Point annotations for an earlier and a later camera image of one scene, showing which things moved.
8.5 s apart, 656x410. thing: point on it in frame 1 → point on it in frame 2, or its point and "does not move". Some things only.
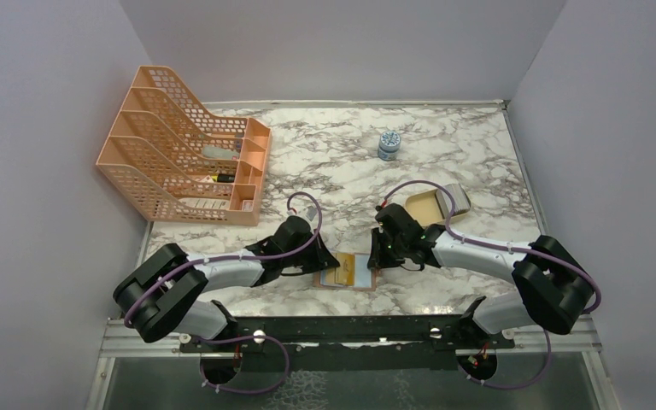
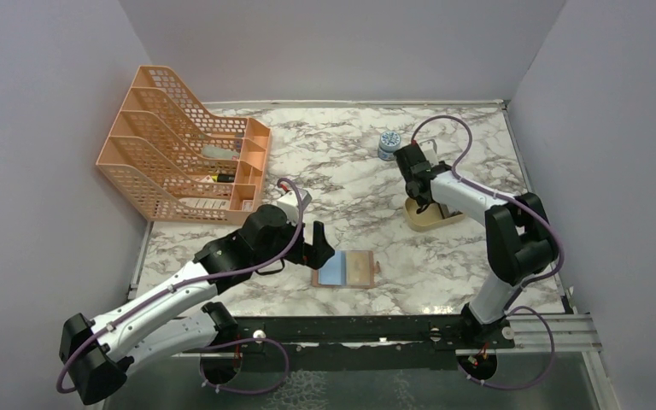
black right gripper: x=377 y=259 → x=424 y=201
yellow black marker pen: x=224 y=178 does not move
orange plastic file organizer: x=181 y=162 does not move
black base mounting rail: x=348 y=343 does not move
